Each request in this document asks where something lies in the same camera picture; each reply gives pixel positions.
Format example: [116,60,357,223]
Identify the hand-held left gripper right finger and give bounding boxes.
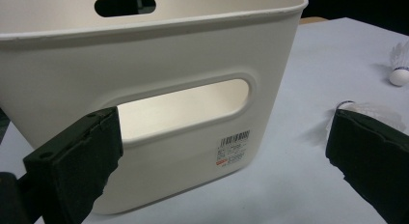
[325,108,409,224]

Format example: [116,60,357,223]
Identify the white plastic storage basket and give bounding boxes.
[0,0,310,216]

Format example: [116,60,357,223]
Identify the white feather shuttlecock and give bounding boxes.
[388,40,409,88]
[325,99,408,138]

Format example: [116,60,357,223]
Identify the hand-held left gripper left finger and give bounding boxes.
[22,106,124,224]

